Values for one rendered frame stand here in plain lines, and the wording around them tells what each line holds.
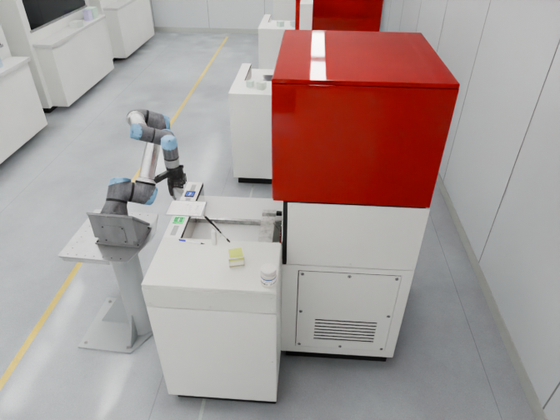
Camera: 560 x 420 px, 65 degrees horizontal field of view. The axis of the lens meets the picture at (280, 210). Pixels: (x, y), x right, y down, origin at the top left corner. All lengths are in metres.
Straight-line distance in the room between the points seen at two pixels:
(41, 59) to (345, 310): 5.23
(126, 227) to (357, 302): 1.34
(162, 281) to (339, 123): 1.07
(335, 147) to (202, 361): 1.32
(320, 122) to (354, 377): 1.67
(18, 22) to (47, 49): 0.40
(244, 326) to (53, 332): 1.63
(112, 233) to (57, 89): 4.33
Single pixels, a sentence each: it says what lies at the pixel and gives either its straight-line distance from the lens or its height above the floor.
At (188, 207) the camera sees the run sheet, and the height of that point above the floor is 0.96.
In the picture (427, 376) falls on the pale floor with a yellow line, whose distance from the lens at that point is 3.04.
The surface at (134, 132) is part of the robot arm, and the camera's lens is 2.26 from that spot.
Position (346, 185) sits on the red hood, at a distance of 2.04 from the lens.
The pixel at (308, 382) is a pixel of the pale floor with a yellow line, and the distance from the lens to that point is 2.87.
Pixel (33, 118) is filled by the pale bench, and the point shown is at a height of 0.25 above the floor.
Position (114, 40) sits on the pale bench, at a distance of 8.58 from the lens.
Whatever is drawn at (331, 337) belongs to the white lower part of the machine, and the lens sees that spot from 2.78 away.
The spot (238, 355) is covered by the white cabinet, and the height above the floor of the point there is 0.49.
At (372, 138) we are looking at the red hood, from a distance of 1.94.
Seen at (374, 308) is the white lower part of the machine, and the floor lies 0.52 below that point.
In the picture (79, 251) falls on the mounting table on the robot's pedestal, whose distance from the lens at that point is 2.65.
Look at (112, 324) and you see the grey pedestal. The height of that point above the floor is 0.01.
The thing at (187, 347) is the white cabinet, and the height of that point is 0.52.
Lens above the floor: 2.41
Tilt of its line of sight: 36 degrees down
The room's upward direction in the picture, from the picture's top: straight up
